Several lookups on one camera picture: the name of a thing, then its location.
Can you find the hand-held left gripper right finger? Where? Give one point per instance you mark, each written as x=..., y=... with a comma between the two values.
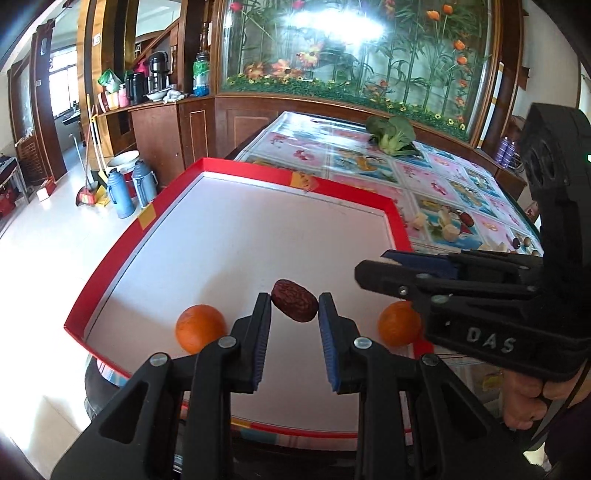
x=328, y=344

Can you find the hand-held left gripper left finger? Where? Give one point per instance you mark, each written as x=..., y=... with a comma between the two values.
x=261, y=344

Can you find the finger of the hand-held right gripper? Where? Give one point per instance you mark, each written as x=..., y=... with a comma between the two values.
x=415, y=261
x=392, y=279

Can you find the red date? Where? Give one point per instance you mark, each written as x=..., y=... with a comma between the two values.
x=295, y=302

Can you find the red box lid tray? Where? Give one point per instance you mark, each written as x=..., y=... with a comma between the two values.
x=231, y=230

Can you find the person's right forearm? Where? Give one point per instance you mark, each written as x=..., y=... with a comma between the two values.
x=570, y=434

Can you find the person's right hand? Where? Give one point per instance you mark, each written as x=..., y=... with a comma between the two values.
x=521, y=401

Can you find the orange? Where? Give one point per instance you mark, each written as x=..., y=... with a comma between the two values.
x=396, y=323
x=201, y=328

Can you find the purple bottle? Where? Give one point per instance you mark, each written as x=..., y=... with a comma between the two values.
x=511, y=155
x=502, y=151

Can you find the fruit printed tablecloth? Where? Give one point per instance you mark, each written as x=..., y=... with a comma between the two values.
x=351, y=157

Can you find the green bok choy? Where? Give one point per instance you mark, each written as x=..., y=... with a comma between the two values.
x=392, y=134

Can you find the blue thermos flask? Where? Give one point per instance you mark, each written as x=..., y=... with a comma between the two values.
x=120, y=194
x=144, y=182

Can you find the wooden partition cabinet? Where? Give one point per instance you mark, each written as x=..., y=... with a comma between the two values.
x=194, y=134

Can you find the fish tank with flowers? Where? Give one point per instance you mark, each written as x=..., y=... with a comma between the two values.
x=360, y=46

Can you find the red dustpan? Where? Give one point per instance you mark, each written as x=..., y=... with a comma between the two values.
x=87, y=196

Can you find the white basin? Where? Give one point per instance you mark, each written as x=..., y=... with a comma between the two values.
x=122, y=159

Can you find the white cloth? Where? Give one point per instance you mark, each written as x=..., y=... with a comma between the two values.
x=175, y=95

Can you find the white bowl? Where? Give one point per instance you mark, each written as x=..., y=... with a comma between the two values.
x=158, y=95

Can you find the green label plastic bottle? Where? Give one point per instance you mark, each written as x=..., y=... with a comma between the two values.
x=202, y=76

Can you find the pink bottle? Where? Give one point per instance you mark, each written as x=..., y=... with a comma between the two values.
x=123, y=98

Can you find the black kettle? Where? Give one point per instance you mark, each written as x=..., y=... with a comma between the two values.
x=135, y=88

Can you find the black silver thermos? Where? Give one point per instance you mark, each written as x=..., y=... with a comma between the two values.
x=157, y=71

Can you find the green bag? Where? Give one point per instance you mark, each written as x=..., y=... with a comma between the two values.
x=109, y=78

